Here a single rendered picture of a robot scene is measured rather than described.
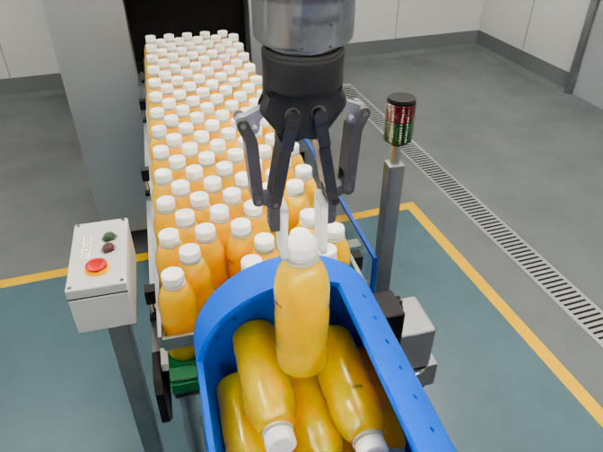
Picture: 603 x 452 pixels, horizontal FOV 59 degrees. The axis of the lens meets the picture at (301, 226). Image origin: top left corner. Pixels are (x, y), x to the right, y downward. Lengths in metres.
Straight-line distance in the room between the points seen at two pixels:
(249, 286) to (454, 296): 1.94
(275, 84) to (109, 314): 0.63
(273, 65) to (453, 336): 2.03
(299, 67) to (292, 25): 0.04
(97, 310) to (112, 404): 1.24
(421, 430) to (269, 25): 0.42
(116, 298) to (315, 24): 0.66
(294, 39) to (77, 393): 1.98
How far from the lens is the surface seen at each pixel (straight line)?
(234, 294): 0.73
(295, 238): 0.62
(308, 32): 0.46
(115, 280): 0.97
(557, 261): 2.98
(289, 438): 0.70
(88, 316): 1.01
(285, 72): 0.48
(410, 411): 0.62
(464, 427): 2.14
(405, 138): 1.22
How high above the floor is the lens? 1.70
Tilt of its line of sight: 35 degrees down
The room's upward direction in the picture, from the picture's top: straight up
